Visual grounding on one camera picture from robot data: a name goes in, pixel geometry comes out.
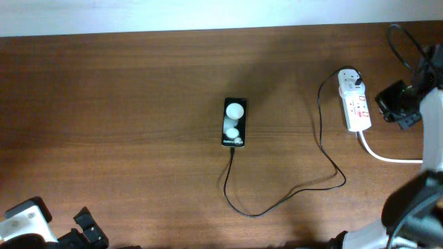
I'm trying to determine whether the black charger cable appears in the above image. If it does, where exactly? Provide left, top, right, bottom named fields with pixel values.
left=223, top=66, right=363, bottom=219

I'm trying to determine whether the black Galaxy flip phone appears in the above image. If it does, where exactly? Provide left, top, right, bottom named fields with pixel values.
left=221, top=98, right=247, bottom=147

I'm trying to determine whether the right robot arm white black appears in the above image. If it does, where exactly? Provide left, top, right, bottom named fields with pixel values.
left=325, top=44, right=442, bottom=249

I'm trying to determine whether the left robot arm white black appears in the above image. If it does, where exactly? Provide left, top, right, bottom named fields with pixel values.
left=1, top=205, right=109, bottom=249

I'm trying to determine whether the white USB charger plug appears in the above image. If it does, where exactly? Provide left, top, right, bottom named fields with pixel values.
left=338, top=69, right=365, bottom=98

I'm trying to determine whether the white power strip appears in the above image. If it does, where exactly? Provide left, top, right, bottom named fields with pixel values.
left=341, top=93, right=372, bottom=132

